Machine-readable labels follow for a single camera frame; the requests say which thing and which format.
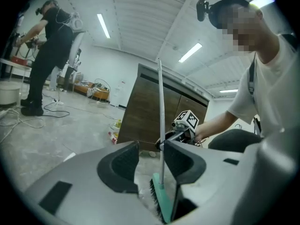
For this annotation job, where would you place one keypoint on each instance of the orange bench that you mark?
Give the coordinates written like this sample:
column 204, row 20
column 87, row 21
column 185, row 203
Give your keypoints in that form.
column 82, row 88

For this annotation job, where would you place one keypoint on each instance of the black head-mounted camera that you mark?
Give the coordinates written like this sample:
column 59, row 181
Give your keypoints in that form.
column 201, row 9

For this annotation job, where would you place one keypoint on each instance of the white round tub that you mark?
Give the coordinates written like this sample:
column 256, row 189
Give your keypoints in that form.
column 9, row 94

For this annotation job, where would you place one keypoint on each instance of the person's white t-shirt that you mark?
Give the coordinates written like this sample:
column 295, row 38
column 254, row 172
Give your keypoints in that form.
column 274, row 85

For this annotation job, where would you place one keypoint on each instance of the red and white bottle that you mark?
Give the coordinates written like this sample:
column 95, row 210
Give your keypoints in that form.
column 112, row 137

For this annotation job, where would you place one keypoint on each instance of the person's right forearm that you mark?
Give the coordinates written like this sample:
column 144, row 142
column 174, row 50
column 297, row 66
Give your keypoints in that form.
column 213, row 125

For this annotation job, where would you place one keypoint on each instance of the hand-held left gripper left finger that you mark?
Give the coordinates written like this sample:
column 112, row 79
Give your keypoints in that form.
column 84, row 196

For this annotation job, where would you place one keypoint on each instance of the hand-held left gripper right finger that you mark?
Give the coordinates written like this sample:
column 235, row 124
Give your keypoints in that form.
column 211, row 184

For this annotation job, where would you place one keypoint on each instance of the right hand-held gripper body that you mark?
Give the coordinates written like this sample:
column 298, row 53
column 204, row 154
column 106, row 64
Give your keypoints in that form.
column 188, row 123

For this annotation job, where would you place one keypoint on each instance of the dark wooden cabinet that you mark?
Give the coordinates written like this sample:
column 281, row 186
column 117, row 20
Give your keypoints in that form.
column 150, row 107

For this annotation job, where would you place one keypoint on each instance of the yellow green floor items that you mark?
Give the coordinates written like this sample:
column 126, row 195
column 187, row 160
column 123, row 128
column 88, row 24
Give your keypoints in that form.
column 117, row 124

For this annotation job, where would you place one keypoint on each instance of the person's head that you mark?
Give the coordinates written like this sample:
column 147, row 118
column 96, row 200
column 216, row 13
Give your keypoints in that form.
column 243, row 24

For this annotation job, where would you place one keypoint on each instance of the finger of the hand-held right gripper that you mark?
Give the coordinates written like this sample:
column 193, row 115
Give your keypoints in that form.
column 172, row 137

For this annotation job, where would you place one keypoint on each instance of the small beige bowl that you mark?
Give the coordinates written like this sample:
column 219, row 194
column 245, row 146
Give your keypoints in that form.
column 149, row 153

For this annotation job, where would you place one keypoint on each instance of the red box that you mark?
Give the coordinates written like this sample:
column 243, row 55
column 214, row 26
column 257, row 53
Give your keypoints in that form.
column 19, row 59

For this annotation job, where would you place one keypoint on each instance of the white table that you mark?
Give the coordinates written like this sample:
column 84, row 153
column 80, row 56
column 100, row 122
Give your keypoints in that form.
column 14, row 64

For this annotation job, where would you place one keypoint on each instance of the long ceiling light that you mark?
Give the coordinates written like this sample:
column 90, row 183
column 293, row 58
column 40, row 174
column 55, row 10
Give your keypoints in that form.
column 262, row 0
column 228, row 91
column 103, row 26
column 190, row 52

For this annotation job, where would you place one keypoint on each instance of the person's black trouser leg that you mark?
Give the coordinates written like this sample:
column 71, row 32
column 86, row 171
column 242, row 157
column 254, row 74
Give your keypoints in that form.
column 234, row 140

